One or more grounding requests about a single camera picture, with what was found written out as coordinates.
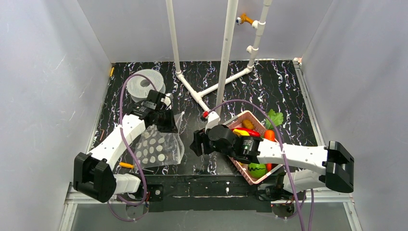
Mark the pink plastic basket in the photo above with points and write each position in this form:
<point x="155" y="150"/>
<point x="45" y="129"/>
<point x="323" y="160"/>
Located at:
<point x="249" y="147"/>

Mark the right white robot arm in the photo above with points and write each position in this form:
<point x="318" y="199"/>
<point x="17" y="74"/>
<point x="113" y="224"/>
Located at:
<point x="330" y="166"/>

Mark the orange wall hook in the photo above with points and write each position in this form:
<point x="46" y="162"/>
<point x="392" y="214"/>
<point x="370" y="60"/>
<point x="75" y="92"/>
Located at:
<point x="243" y="18"/>

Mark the orange toy carrot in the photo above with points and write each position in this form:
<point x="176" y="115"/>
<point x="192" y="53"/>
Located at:
<point x="269" y="135"/>

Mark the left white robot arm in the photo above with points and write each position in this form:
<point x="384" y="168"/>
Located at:
<point x="93" y="171"/>

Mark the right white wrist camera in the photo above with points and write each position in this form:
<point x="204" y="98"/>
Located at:
<point x="212" y="119"/>

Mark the yellow toy banana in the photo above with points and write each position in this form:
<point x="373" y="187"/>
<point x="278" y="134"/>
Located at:
<point x="240" y="132"/>

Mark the red toy chili pepper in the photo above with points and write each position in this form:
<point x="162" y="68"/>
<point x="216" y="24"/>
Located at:
<point x="252" y="133"/>

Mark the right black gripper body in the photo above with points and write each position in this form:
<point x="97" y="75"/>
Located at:
<point x="200" y="143"/>

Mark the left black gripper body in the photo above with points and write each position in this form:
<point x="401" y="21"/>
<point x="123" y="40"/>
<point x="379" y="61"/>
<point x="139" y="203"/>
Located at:
<point x="166" y="121"/>

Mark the white filament spool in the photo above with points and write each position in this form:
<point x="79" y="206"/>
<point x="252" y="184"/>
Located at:
<point x="139" y="87"/>

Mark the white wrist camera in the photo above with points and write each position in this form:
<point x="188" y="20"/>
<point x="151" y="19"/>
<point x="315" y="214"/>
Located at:
<point x="212" y="119"/>
<point x="167" y="101"/>

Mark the clear dotted zip bag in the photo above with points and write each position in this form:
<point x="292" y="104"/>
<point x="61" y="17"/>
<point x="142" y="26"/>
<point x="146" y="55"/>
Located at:
<point x="155" y="149"/>

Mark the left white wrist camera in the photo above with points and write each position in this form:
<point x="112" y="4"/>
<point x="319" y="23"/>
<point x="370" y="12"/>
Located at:
<point x="167" y="101"/>

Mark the green striped toy watermelon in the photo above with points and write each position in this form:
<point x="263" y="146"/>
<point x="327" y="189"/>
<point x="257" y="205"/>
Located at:
<point x="256" y="170"/>

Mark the yellow handled screwdriver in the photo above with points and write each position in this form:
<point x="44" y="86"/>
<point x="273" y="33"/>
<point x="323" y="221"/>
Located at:
<point x="130" y="166"/>

